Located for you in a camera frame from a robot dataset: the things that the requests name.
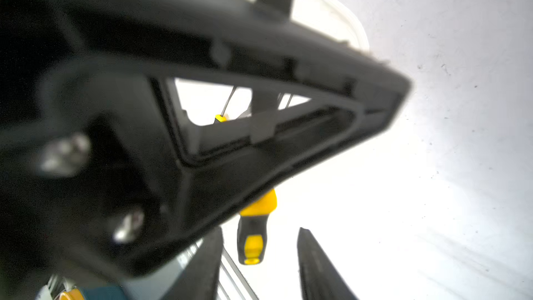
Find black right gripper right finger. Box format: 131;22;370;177
297;228;358;300

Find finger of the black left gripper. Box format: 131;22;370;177
1;0;411;299

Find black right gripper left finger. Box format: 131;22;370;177
162;226;223;300

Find file tool yellow handle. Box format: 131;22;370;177
214;86;237;124
236;0;300;266

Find white plastic storage box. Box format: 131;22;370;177
174;0;371;126

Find aluminium mounting rail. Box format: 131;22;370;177
174;237;259;300

